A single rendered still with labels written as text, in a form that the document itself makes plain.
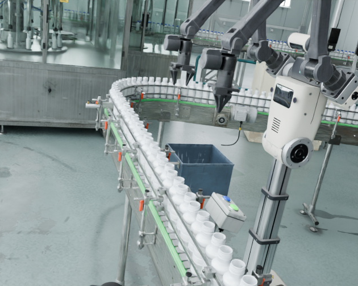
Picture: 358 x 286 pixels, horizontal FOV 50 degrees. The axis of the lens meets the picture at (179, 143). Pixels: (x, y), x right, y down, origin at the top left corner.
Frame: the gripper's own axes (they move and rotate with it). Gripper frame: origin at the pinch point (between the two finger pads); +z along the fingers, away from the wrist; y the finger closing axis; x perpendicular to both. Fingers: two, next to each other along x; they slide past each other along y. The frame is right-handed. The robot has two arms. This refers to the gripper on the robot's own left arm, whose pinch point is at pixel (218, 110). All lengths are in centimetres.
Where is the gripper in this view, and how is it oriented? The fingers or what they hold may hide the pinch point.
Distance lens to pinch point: 142.1
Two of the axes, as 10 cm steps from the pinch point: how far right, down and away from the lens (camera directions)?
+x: -3.0, -3.6, 8.8
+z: -1.6, 9.3, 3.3
